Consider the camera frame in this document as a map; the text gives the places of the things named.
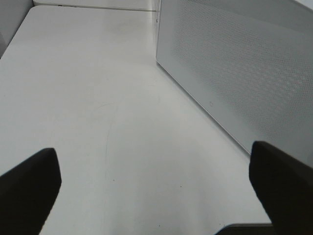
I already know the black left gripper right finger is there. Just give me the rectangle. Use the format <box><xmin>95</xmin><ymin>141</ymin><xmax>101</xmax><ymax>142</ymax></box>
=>
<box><xmin>249</xmin><ymin>141</ymin><xmax>313</xmax><ymax>235</ymax></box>

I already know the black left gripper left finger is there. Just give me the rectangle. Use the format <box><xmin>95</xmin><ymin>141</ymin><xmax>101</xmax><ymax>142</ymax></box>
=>
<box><xmin>0</xmin><ymin>148</ymin><xmax>62</xmax><ymax>235</ymax></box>

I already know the white microwave door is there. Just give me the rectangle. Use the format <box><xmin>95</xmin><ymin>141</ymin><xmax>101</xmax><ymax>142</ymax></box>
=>
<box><xmin>156</xmin><ymin>0</ymin><xmax>313</xmax><ymax>165</ymax></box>

